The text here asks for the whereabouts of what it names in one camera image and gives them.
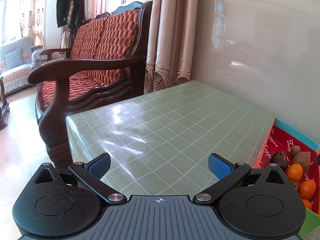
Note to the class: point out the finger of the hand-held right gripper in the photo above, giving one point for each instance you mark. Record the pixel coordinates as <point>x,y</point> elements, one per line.
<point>318,160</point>

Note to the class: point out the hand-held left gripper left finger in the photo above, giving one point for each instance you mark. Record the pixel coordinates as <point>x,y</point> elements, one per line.
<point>100,164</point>

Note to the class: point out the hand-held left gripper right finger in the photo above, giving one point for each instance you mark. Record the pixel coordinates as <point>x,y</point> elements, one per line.
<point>220,165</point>

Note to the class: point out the brown kiwi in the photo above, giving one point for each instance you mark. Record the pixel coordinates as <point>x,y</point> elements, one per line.
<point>302,160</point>

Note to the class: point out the small beige potato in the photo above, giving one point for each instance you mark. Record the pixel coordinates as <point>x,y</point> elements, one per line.
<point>295,151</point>

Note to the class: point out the dark brown water chestnut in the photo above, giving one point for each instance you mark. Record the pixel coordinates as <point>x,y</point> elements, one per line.
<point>280,160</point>
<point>295,185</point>

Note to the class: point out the colourful cardboard box red inside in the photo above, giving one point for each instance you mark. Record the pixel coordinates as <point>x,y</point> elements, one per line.
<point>277,140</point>

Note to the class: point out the small orange mandarin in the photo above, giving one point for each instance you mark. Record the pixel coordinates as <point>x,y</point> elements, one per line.
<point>307,204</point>

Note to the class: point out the green checked tablecloth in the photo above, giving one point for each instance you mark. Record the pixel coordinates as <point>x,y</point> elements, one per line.
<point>170,130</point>

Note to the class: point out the dark wooden sofa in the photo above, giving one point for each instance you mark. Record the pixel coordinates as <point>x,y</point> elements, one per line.
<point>55,120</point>

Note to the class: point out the dark wooden coffee table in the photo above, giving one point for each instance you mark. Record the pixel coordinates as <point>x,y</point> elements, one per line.
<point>3,105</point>

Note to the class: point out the orange woven sofa cushion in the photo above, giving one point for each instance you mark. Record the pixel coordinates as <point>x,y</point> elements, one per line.
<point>100,45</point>

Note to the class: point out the grey covered sofa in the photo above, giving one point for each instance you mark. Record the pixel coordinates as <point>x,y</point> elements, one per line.
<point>15,77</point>

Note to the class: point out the white hanging garment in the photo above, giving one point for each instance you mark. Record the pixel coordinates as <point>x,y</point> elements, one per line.
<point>65,41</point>

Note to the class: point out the grey zigzag pillow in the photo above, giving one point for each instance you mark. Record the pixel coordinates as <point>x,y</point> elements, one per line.
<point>13,58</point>

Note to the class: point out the beige curtain with lace hem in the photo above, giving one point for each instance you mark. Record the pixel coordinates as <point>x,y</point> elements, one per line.
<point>172,35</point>

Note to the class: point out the white cabinet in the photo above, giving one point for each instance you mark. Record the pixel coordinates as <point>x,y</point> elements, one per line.
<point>53,20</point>

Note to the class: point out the sheer patterned window curtain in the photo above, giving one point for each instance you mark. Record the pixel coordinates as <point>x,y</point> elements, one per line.
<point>32,22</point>

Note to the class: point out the black hanging jacket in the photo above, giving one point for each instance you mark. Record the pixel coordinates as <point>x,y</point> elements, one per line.
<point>71,7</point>

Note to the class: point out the blue cloth on sofa back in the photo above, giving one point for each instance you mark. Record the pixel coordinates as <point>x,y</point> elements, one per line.
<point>128,7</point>

